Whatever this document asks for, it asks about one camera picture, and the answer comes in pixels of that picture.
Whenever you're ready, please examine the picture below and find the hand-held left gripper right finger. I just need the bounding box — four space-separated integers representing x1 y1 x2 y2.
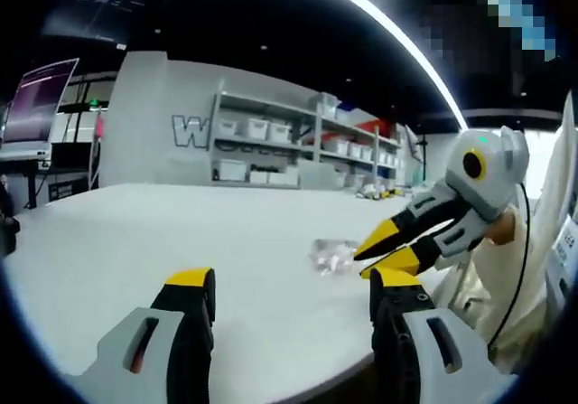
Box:
368 267 518 404

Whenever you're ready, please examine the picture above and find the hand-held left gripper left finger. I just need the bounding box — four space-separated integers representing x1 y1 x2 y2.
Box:
76 267 217 404

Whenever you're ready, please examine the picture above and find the clear resealable bag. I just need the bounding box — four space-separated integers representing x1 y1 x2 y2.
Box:
307 238 363 277

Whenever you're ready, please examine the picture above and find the black bag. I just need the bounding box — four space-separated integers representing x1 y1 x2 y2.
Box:
0 174 22 257

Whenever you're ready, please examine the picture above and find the person's right hand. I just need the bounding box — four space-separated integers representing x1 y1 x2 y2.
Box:
485 209 518 247

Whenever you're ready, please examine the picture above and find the clutter of small tools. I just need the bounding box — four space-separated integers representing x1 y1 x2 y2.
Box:
355 183 411 202

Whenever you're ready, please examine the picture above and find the black tripod stand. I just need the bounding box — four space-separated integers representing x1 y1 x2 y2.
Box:
403 122 431 189

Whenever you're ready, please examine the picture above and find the white chest-worn device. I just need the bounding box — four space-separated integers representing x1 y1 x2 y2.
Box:
544 212 578 320

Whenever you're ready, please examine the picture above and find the grey metal shelving unit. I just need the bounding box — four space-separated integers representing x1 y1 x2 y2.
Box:
210 77 406 190

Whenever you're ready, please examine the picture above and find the row of white storage boxes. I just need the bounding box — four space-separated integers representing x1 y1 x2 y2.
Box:
218 117 402 186

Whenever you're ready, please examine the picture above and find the long ceiling light strip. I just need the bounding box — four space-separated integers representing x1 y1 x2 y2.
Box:
294 0 470 130

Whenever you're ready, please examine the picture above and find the grey monitor desk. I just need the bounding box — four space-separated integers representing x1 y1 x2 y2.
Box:
0 147 54 211

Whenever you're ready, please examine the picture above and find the computer monitor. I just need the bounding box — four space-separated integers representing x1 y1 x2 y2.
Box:
1 57 81 153

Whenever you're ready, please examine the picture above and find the dark ceiling-hung screen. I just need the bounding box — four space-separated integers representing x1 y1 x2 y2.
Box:
42 0 173 44

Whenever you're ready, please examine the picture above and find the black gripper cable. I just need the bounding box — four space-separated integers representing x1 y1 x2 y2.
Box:
486 179 533 347

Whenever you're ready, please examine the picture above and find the wall logo lettering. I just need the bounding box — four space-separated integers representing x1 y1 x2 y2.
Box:
171 114 212 150

